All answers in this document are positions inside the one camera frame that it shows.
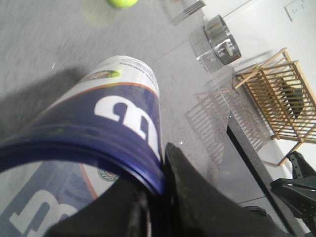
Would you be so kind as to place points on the white blue tennis ball can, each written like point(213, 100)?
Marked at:
point(104, 128)

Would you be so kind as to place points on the plain yellow tennis ball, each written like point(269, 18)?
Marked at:
point(122, 4)

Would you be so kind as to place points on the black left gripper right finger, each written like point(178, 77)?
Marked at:
point(192, 207)

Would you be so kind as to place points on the wooden slatted rack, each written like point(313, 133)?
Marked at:
point(285, 99)

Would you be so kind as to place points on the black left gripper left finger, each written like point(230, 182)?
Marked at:
point(121, 211)

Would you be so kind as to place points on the round metal tin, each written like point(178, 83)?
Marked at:
point(221, 40)

